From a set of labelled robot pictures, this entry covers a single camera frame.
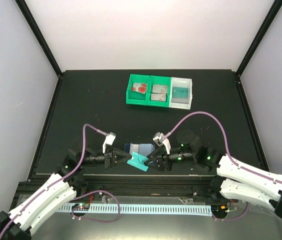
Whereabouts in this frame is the teal card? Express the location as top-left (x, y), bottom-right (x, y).
top-left (127, 152), bottom-right (149, 172)
top-left (172, 87), bottom-right (188, 99)

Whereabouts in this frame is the pink blossom card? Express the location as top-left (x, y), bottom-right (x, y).
top-left (150, 93), bottom-right (166, 102)

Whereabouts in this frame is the red circle card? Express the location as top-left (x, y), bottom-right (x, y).
top-left (131, 82), bottom-right (142, 92)
top-left (136, 83), bottom-right (148, 94)

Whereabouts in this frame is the blue leather card holder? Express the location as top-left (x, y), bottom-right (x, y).
top-left (124, 143), bottom-right (155, 157)

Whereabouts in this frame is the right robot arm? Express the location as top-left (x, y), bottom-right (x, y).
top-left (144, 130), bottom-right (282, 219)

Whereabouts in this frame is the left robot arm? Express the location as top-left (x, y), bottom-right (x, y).
top-left (0, 147), bottom-right (132, 240)

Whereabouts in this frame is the white patterned card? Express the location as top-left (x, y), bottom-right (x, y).
top-left (151, 84), bottom-right (169, 94)

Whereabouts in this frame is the white bin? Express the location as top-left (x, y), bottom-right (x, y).
top-left (169, 77), bottom-right (192, 110)

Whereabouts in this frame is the green bin left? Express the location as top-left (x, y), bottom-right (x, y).
top-left (126, 74), bottom-right (150, 106)

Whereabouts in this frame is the green bin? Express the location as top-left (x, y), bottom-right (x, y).
top-left (147, 75), bottom-right (171, 108)
top-left (126, 74), bottom-right (150, 106)

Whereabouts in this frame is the left circuit board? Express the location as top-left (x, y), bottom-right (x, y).
top-left (72, 203), bottom-right (90, 211)

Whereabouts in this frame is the light blue slotted strip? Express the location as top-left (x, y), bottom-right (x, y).
top-left (57, 203), bottom-right (212, 217)

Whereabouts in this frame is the green bin middle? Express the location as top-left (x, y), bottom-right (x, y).
top-left (147, 75), bottom-right (171, 108)

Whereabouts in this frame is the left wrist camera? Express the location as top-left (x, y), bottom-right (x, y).
top-left (102, 132), bottom-right (116, 153)

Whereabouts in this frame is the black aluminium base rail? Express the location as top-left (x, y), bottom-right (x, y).
top-left (85, 175), bottom-right (214, 197)

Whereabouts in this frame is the black frame post left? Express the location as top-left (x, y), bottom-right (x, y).
top-left (15, 0), bottom-right (63, 77)

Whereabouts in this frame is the black frame post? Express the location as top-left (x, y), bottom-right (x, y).
top-left (15, 0), bottom-right (63, 77)
top-left (236, 0), bottom-right (282, 77)

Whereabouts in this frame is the black frame post right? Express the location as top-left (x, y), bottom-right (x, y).
top-left (236, 0), bottom-right (282, 77)

